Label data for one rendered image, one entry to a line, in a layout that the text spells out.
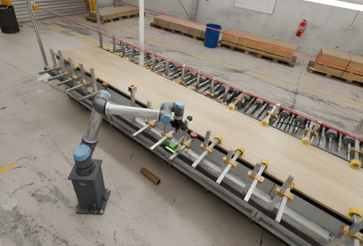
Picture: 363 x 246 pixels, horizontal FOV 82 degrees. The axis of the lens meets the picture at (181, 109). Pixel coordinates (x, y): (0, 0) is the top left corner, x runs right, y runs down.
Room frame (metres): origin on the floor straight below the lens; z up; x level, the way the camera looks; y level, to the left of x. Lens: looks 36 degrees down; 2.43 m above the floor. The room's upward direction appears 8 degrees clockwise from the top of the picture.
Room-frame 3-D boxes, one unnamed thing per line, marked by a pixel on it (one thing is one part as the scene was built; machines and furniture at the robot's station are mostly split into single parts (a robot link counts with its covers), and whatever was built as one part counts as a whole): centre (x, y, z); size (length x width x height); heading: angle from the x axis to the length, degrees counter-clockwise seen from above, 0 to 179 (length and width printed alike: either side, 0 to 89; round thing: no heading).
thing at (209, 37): (7.50, -0.72, 0.36); 0.59 x 0.57 x 0.73; 154
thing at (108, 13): (9.63, 3.38, 0.23); 2.41 x 0.77 x 0.17; 156
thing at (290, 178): (1.07, -0.92, 0.93); 0.03 x 0.03 x 0.48; 59
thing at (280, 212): (0.97, -0.91, 0.95); 0.36 x 0.03 x 0.03; 149
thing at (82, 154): (1.30, 0.88, 0.79); 0.17 x 0.15 x 0.18; 6
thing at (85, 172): (1.29, 0.88, 0.65); 0.19 x 0.19 x 0.10
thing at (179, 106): (1.55, 0.02, 1.32); 0.10 x 0.09 x 0.12; 96
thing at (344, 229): (0.80, -1.37, 0.95); 0.13 x 0.06 x 0.05; 59
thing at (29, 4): (3.09, 2.31, 1.20); 0.15 x 0.12 x 1.00; 59
